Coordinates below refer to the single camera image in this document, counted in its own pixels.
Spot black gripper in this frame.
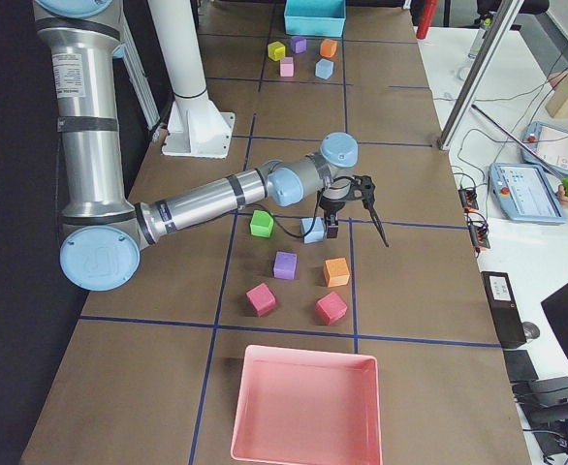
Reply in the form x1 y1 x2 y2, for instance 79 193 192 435
317 188 348 239

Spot light blue foam block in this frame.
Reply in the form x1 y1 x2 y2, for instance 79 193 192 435
314 58 334 80
300 217 326 244

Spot orange foam block right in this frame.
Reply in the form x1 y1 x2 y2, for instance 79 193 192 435
323 257 351 288

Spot orange foam block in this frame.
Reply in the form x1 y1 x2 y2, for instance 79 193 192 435
323 257 351 288
320 39 338 59

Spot purple foam block right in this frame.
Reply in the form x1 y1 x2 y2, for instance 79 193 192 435
272 251 298 280

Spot purple foam block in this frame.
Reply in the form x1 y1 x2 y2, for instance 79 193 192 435
272 251 298 280
290 35 307 54

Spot green foam block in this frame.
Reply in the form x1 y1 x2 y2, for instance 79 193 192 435
250 210 274 238

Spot crimson foam block far right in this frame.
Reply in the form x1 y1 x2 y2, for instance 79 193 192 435
315 292 348 326

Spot crimson foam block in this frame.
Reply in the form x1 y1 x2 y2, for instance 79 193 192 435
245 283 277 317
315 292 348 326

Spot crimson foam block near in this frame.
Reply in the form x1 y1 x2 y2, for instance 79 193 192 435
245 283 277 317

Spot pink foam block left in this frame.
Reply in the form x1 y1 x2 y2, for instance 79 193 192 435
279 56 295 78

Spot orange foam block left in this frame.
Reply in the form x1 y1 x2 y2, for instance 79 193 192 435
320 39 338 59

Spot yellow foam block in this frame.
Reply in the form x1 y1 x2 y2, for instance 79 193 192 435
268 41 286 62

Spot purple foam block left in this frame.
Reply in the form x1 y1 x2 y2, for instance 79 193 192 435
290 35 307 54

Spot pink plastic bin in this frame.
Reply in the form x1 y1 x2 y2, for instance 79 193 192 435
231 345 383 464

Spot teach pendant near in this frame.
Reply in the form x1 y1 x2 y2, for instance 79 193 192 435
489 163 567 225

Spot teach pendant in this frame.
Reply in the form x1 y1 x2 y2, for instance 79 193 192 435
489 163 567 225
523 121 568 176

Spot teal plastic bin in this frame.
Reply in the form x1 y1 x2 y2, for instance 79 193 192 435
284 0 346 38

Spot black box with label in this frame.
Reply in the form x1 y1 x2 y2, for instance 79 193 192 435
481 271 526 349

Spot red cylinder object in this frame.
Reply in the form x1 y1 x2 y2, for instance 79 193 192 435
416 0 438 40

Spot teach pendant far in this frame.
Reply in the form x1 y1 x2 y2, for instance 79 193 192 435
523 121 568 176

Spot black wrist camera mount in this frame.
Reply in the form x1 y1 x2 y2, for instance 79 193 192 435
351 175 389 247

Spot white pedestal column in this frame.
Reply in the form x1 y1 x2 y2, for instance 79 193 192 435
148 0 236 159

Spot green handled reacher tool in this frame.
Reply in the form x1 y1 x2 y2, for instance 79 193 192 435
472 105 568 198

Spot aluminium frame post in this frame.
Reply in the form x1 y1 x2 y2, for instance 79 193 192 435
437 0 523 151

